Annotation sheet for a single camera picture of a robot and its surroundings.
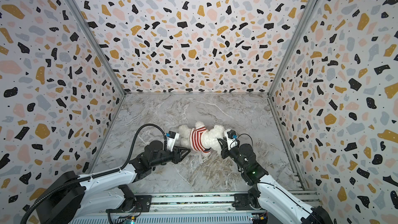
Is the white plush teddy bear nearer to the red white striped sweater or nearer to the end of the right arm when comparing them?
the red white striped sweater

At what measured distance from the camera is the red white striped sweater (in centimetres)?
82

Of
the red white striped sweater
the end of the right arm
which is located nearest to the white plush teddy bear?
the red white striped sweater
